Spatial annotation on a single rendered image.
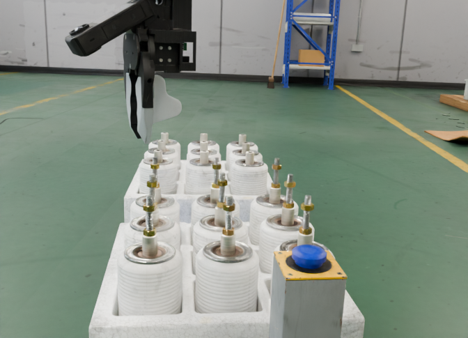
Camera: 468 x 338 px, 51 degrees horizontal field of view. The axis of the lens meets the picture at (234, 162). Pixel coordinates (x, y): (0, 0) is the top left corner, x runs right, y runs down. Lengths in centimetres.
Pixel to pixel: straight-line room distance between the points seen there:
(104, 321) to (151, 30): 40
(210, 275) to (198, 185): 54
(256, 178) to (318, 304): 71
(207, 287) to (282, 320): 19
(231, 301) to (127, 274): 15
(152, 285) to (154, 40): 33
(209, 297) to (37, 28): 691
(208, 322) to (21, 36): 705
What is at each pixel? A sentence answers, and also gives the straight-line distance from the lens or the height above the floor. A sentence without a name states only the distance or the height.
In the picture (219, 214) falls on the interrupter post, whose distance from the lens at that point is 85.
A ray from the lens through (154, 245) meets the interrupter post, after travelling 74.
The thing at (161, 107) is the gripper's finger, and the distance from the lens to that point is 67.
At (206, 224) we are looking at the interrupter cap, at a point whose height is 25.
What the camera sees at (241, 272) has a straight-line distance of 73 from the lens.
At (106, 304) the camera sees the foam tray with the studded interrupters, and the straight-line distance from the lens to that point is 77.
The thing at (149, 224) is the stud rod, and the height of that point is 30.
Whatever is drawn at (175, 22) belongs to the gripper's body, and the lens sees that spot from 69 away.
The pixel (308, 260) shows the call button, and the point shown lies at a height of 33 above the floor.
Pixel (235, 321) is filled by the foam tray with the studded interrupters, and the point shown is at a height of 18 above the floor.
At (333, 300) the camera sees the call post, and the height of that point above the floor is 29.
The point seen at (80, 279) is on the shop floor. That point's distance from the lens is 125.
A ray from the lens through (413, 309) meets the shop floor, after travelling 120.
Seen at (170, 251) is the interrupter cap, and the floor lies 25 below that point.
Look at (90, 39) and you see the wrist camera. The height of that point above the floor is 56.
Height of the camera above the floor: 56
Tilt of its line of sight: 14 degrees down
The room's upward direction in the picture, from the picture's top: 2 degrees clockwise
